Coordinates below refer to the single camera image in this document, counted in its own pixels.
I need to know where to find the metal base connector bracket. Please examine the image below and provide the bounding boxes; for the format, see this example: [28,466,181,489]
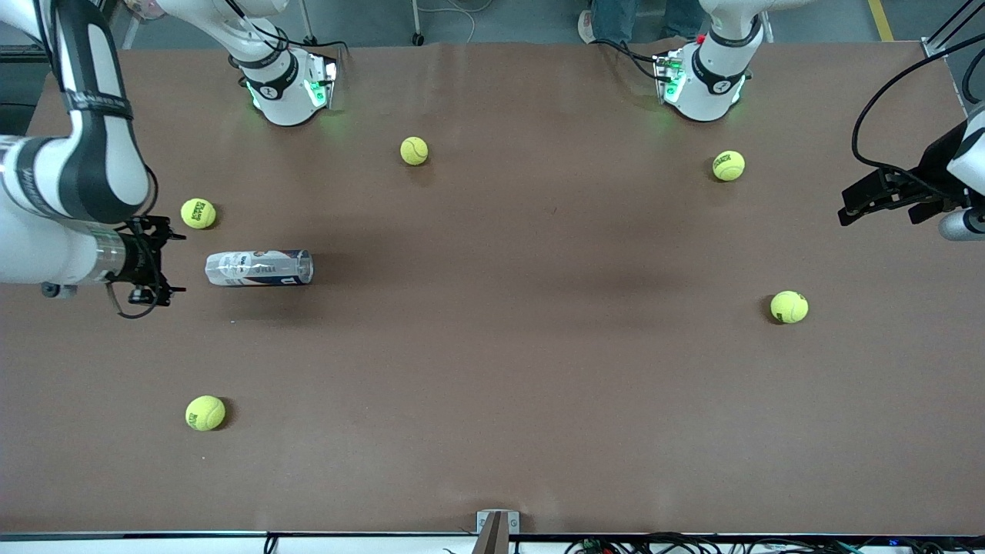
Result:
[653,50,687,106]
[304,55,339,110]

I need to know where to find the tangled black cables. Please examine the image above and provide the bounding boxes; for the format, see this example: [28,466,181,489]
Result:
[566,532,985,554]

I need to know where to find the black base cable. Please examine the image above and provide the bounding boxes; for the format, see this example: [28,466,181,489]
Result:
[223,0,351,74]
[596,37,674,82]

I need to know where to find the clear Wilson tennis can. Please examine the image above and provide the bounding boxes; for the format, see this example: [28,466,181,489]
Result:
[205,249,315,288]

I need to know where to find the blue jeans leg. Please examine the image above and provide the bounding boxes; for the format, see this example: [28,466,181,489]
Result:
[591,0,641,45]
[663,0,707,39]

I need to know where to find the aluminium frame post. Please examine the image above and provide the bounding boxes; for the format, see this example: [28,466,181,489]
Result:
[922,0,985,59]

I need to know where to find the brown table cover sheet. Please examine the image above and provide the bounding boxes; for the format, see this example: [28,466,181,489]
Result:
[0,40,985,537]

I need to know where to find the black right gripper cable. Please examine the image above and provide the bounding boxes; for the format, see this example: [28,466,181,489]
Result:
[106,281,164,319]

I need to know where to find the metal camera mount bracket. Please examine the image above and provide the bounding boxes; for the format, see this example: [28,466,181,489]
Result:
[471,509,521,554]

